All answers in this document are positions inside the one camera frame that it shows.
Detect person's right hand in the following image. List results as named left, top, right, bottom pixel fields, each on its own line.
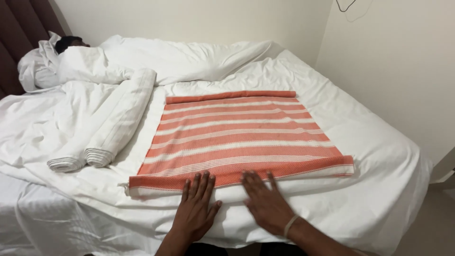
left=241, top=170, right=298, bottom=236

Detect person's left hand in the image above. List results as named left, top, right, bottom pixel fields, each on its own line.
left=172, top=170, right=223, bottom=243

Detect orange white striped towel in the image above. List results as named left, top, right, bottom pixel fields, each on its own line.
left=118, top=90, right=355, bottom=200

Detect pale wristband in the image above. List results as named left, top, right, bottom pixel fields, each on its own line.
left=283, top=214, right=300, bottom=238

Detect person's dark trousers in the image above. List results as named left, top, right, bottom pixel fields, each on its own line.
left=184, top=242, right=298, bottom=256

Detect bed with white sheet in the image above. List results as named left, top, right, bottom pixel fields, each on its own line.
left=0, top=46, right=434, bottom=256

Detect rolled white towel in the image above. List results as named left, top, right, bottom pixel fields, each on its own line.
left=47, top=80, right=134, bottom=174
left=84, top=68, right=157, bottom=168

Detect white duvet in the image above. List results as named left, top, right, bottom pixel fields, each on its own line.
left=0, top=34, right=286, bottom=171

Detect white pillow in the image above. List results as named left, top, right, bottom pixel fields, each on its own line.
left=17, top=31, right=63, bottom=93

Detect dark padded headboard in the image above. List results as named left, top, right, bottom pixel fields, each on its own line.
left=0, top=0, right=67, bottom=100

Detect black cable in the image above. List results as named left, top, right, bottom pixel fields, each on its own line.
left=336, top=0, right=358, bottom=13

